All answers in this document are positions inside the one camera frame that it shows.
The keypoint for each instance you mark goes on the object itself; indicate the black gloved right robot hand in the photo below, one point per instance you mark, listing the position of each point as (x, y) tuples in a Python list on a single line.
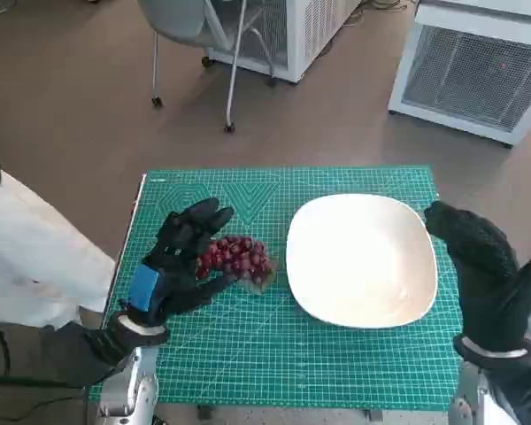
[(487, 265)]

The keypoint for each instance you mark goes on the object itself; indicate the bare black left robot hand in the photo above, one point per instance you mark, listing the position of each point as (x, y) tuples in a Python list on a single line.
[(177, 257)]

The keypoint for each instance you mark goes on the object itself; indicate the red toy grape bunch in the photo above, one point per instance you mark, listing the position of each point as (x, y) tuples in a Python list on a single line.
[(239, 257)]

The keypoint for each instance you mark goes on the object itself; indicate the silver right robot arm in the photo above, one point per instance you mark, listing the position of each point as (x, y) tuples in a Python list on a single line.
[(469, 389)]

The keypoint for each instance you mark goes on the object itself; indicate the white square plate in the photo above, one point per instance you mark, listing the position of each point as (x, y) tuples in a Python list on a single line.
[(363, 261)]

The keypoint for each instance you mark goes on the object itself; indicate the green cutting mat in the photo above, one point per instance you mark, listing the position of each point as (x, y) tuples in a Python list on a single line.
[(256, 345)]

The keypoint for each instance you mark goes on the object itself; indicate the white cabinet with mesh front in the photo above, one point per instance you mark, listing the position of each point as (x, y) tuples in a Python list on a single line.
[(464, 75)]

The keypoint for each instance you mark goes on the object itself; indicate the grey office chair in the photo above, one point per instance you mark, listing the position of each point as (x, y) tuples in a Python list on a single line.
[(181, 22)]

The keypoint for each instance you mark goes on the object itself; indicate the white cabinet with glass door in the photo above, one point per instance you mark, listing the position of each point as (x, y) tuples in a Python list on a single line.
[(301, 35)]

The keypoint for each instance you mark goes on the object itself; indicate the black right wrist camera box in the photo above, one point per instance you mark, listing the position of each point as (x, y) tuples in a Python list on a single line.
[(522, 391)]

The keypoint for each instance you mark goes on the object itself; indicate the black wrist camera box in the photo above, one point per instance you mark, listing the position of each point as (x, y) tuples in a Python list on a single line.
[(79, 354), (522, 391)]

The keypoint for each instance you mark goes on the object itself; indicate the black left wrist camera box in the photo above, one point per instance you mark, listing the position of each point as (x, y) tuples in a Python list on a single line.
[(79, 354)]

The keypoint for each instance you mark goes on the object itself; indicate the black table bracket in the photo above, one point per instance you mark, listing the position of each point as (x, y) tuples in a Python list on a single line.
[(205, 411), (374, 415)]

